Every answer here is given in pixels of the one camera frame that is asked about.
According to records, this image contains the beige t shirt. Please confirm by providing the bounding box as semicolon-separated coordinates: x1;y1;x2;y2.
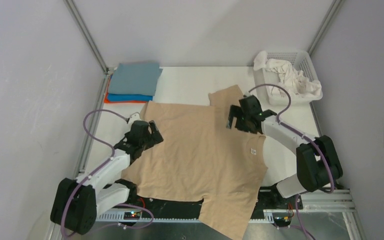
121;85;268;240

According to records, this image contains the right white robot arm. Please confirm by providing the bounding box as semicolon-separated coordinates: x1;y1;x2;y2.
226;95;343;209

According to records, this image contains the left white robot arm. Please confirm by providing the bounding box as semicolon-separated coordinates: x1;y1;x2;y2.
50;119;164;235

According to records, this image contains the bright blue folded t shirt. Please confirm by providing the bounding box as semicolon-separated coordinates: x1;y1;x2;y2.
108;93;154;102

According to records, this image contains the orange folded t shirt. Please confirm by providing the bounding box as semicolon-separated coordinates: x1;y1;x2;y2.
103;74;146;104

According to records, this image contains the grey-blue folded t shirt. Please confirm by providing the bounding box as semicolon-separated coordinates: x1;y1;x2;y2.
108;62;163;96

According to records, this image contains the white crumpled t shirt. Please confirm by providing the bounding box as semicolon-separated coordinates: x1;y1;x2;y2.
253;50;323;100

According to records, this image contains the left small circuit board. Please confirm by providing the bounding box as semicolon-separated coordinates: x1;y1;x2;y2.
123;211;142;220

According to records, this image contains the small circuit board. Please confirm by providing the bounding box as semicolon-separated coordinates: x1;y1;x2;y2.
273;216;292;228
123;211;142;220

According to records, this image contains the white plastic laundry basket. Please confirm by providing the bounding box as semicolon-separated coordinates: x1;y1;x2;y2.
253;49;324;107

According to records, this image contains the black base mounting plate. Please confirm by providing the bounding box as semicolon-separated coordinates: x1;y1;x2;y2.
112;185;299;220

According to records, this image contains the right small circuit board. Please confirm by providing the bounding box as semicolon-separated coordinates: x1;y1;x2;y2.
273;216;292;228

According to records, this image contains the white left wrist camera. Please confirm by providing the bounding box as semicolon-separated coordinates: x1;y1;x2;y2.
128;112;142;122

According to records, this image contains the front aluminium rail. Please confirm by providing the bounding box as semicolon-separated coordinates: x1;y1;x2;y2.
85;190;355;227

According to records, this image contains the right aluminium frame post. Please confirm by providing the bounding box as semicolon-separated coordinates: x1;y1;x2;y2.
307;0;346;56

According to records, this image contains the aluminium frame post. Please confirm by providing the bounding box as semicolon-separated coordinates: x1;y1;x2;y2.
307;0;346;56
63;0;109;74

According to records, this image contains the left aluminium frame post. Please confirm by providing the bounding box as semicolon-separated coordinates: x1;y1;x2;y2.
63;0;109;74

